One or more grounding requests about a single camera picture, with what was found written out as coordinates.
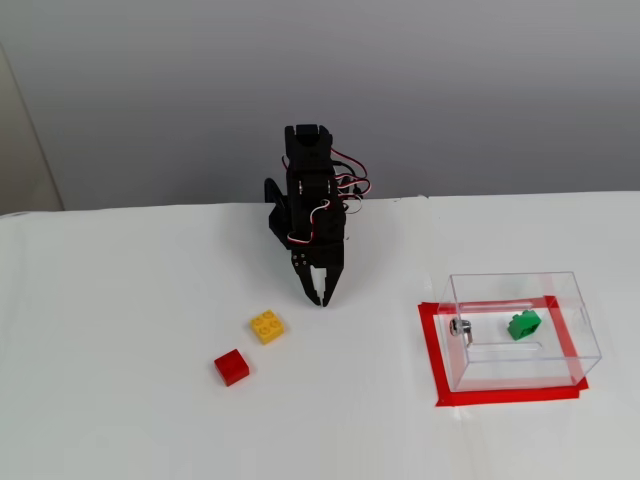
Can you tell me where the silver cam lock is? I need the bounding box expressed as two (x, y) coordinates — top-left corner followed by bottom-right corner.
(448, 317), (476, 347)

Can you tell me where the transparent acrylic box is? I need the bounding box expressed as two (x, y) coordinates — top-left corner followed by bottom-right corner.
(437, 270), (603, 394)

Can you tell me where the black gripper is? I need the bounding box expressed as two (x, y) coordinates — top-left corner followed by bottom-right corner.
(285, 197), (348, 307)

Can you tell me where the red tape square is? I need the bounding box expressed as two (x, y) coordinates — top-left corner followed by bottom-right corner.
(417, 295), (590, 409)

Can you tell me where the red lego brick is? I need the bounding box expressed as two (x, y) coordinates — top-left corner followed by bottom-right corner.
(213, 348), (251, 388)

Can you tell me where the yellow lego brick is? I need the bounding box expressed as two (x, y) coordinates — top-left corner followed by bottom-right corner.
(249, 308), (288, 346)

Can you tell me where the green lego brick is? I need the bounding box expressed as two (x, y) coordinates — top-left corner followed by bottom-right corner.
(507, 309), (543, 342)

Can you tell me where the black table clamp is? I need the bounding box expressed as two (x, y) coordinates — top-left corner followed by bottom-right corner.
(263, 177), (292, 221)

